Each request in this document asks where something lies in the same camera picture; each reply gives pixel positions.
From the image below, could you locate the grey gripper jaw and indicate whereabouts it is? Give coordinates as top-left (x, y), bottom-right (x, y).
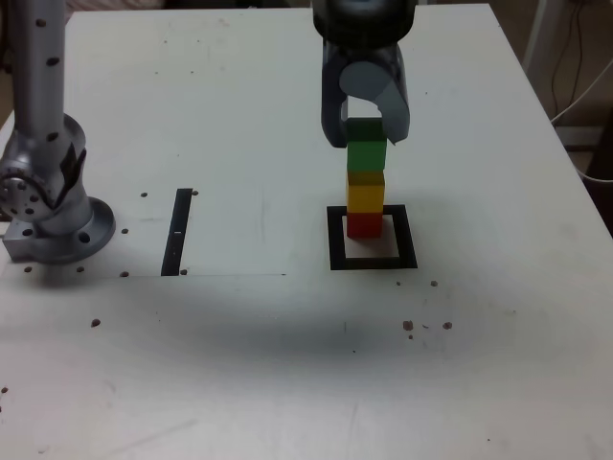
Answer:
top-left (338, 60), bottom-right (412, 146)
top-left (319, 46), bottom-right (352, 150)

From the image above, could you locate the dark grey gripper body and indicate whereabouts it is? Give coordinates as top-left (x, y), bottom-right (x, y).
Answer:
top-left (324, 41), bottom-right (407, 81)

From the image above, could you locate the green cube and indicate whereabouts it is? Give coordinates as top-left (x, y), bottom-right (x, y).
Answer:
top-left (345, 117), bottom-right (388, 173)

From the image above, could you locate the yellow cube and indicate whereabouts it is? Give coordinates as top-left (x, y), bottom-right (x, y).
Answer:
top-left (345, 171), bottom-right (387, 215)

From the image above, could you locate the red cube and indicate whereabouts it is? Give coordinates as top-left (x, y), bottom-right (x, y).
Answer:
top-left (346, 211), bottom-right (384, 240)

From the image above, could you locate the black tape square outline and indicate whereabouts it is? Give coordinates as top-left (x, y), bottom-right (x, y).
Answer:
top-left (326, 204), bottom-right (419, 272)

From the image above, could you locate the black tape strip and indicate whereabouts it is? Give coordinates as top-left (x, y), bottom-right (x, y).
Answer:
top-left (161, 188), bottom-right (193, 278)

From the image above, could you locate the white frame post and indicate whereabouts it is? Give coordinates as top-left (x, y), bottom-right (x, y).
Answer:
top-left (521, 0), bottom-right (559, 73)

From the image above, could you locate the thin black hanging cable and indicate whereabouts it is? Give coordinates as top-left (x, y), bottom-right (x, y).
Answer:
top-left (549, 0), bottom-right (583, 119)

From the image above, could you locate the white cable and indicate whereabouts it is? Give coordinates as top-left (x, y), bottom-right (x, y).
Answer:
top-left (549, 61), bottom-right (613, 126)

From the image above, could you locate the grey rail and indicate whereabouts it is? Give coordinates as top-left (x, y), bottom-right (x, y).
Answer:
top-left (555, 125), bottom-right (602, 150)

